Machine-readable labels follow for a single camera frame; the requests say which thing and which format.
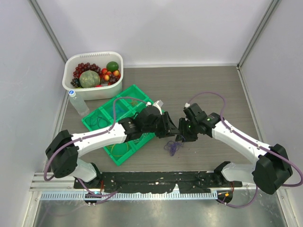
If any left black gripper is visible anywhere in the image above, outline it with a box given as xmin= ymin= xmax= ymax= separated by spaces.
xmin=143 ymin=112 xmax=180 ymax=139

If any red yellow cherries bunch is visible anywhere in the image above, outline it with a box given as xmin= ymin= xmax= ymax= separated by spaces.
xmin=99 ymin=68 xmax=121 ymax=86

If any clear water bottle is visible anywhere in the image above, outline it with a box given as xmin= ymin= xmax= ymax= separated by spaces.
xmin=68 ymin=90 xmax=89 ymax=117

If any white thin cable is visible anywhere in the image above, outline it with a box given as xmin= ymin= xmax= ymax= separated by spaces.
xmin=132 ymin=132 xmax=152 ymax=143

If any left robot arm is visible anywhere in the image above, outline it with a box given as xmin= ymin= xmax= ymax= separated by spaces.
xmin=45 ymin=105 xmax=179 ymax=189

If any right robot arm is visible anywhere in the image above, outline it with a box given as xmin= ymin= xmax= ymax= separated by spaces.
xmin=176 ymin=103 xmax=293 ymax=194

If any green melon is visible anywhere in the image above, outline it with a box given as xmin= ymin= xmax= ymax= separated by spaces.
xmin=79 ymin=70 xmax=100 ymax=88

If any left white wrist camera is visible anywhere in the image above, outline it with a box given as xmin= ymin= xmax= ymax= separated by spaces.
xmin=145 ymin=100 xmax=163 ymax=115

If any white plastic basket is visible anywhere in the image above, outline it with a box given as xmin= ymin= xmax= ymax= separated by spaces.
xmin=62 ymin=52 xmax=123 ymax=100

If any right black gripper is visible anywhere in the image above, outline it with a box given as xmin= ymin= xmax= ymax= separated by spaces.
xmin=176 ymin=118 xmax=199 ymax=143

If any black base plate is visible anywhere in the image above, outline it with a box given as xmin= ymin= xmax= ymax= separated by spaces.
xmin=85 ymin=171 xmax=242 ymax=194

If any dark grape bunch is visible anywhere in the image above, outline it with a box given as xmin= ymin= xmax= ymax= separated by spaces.
xmin=71 ymin=78 xmax=82 ymax=88

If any yellow thin cable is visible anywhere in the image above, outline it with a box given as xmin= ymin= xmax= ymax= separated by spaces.
xmin=108 ymin=141 xmax=130 ymax=157

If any green lime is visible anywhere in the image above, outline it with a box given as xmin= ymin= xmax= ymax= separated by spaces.
xmin=106 ymin=61 xmax=119 ymax=72

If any green compartment tray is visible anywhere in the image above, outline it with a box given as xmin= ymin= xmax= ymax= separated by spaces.
xmin=81 ymin=84 xmax=155 ymax=166

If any white slotted cable duct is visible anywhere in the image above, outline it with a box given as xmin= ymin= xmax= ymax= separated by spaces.
xmin=40 ymin=191 xmax=218 ymax=201

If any red grape bunch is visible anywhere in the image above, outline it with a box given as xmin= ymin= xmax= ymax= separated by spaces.
xmin=73 ymin=62 xmax=101 ymax=79

